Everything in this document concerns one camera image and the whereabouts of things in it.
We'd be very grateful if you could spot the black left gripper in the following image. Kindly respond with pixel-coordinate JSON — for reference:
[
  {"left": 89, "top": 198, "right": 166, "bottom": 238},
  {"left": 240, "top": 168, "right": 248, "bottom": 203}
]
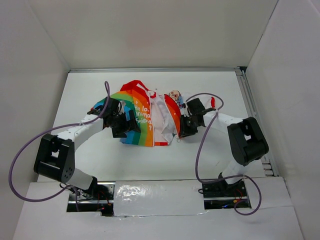
[{"left": 110, "top": 109, "right": 141, "bottom": 138}]

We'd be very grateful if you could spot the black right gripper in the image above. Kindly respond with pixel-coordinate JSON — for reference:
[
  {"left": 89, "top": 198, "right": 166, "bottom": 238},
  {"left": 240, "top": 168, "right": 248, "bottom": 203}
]
[{"left": 178, "top": 114, "right": 201, "bottom": 137}]

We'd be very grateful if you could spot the rainbow white children's jacket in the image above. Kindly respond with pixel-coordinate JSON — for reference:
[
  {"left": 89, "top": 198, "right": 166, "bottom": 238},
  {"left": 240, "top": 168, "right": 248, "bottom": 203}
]
[{"left": 93, "top": 79, "right": 217, "bottom": 148}]

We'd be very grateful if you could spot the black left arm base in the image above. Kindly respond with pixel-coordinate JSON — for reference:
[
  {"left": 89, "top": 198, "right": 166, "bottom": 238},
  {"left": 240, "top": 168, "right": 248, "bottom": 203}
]
[{"left": 66, "top": 181, "right": 116, "bottom": 217}]

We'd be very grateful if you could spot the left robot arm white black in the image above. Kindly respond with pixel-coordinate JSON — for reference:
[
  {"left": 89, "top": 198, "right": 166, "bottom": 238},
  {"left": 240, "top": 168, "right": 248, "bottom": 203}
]
[{"left": 33, "top": 97, "right": 141, "bottom": 200}]

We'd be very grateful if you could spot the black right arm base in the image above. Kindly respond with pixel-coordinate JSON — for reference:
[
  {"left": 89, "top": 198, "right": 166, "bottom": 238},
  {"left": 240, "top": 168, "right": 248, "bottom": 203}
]
[{"left": 198, "top": 179, "right": 251, "bottom": 210}]

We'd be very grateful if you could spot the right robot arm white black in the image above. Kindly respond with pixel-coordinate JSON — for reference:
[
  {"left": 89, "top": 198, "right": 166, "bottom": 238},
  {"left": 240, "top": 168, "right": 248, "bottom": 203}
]
[{"left": 178, "top": 98, "right": 269, "bottom": 196}]

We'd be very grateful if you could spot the silver foil tape panel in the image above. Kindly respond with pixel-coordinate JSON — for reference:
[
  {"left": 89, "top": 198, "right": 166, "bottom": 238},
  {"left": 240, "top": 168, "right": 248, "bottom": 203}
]
[{"left": 113, "top": 180, "right": 207, "bottom": 217}]

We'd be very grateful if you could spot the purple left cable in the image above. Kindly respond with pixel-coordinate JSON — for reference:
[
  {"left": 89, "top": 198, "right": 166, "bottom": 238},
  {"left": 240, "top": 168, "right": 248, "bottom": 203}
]
[{"left": 8, "top": 80, "right": 112, "bottom": 201}]

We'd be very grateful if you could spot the purple cable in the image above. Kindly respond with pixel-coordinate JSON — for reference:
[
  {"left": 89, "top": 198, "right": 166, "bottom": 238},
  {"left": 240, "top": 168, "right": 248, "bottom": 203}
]
[
  {"left": 184, "top": 92, "right": 262, "bottom": 216},
  {"left": 8, "top": 80, "right": 112, "bottom": 201}
]

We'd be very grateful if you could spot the aluminium frame rail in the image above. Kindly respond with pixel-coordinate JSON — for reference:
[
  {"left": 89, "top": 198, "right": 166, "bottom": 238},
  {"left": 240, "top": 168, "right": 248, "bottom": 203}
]
[{"left": 67, "top": 66, "right": 279, "bottom": 177}]

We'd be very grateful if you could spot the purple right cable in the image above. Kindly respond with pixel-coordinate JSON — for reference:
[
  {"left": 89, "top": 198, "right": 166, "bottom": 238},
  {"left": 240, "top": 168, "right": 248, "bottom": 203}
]
[{"left": 184, "top": 92, "right": 262, "bottom": 216}]

